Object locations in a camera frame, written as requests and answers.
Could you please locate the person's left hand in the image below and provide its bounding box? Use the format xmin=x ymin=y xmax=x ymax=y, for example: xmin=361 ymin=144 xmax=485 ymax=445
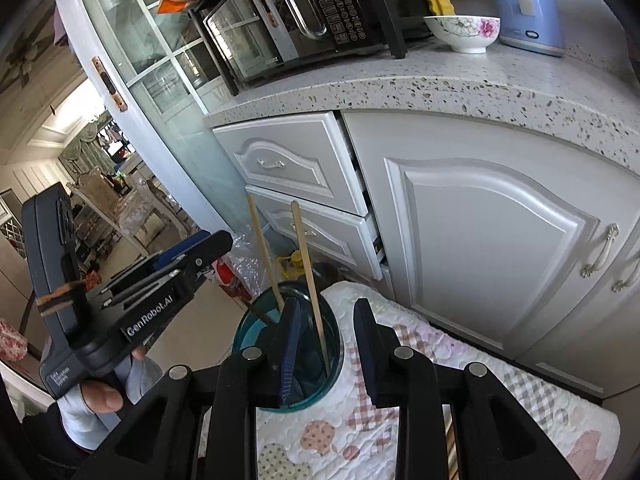
xmin=79 ymin=346 xmax=149 ymax=416

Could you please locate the black microwave oven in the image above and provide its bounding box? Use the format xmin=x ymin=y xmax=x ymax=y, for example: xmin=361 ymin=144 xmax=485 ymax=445
xmin=190 ymin=0 xmax=431 ymax=94

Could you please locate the patterned quilted table cloth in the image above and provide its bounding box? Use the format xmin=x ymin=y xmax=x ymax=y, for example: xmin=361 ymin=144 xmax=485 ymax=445
xmin=196 ymin=279 xmax=623 ymax=480

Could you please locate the light wooden chopstick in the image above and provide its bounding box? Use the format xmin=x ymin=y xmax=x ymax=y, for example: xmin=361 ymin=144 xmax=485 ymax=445
xmin=291 ymin=200 xmax=331 ymax=373

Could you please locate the blue electric kettle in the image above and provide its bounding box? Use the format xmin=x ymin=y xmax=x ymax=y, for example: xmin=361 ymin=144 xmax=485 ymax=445
xmin=495 ymin=0 xmax=565 ymax=58

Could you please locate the silver cabinet door handle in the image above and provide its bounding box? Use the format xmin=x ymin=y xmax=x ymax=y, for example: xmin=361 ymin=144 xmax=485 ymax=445
xmin=611 ymin=260 xmax=639 ymax=294

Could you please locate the upper white drawer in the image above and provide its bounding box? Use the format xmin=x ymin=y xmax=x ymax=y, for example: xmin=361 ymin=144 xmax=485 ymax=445
xmin=214 ymin=112 xmax=368 ymax=217

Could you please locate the yellow capped oil bottle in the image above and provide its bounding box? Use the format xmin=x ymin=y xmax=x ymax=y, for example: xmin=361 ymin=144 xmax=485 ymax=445
xmin=276 ymin=250 xmax=305 ymax=281

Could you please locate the white drawer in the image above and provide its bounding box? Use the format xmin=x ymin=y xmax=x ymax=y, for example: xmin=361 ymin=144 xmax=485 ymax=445
xmin=245 ymin=185 xmax=384 ymax=281
xmin=214 ymin=112 xmax=368 ymax=217

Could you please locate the speckled stone countertop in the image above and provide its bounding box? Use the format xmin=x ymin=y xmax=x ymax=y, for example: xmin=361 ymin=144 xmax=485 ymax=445
xmin=205 ymin=41 xmax=639 ymax=172

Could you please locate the floral ceramic bowl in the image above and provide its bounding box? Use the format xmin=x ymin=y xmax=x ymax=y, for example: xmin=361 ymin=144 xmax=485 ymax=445
xmin=424 ymin=15 xmax=501 ymax=54

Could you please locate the lower white drawer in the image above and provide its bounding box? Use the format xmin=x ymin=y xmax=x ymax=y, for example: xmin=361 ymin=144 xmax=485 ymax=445
xmin=245 ymin=185 xmax=384 ymax=281

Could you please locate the floral white utensil cup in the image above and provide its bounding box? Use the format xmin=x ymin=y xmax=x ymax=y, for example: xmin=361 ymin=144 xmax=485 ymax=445
xmin=232 ymin=281 xmax=343 ymax=413

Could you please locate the white glass sliding door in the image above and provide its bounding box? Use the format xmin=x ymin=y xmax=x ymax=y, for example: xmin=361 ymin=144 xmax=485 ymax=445
xmin=55 ymin=0 xmax=250 ymax=233

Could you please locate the brown wooden chopstick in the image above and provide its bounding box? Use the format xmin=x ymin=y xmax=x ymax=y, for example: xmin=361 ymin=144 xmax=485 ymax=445
xmin=246 ymin=195 xmax=285 ymax=312

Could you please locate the clear plastic bag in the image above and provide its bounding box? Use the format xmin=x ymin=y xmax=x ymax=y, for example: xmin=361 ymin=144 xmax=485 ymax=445
xmin=221 ymin=226 xmax=270 ymax=302

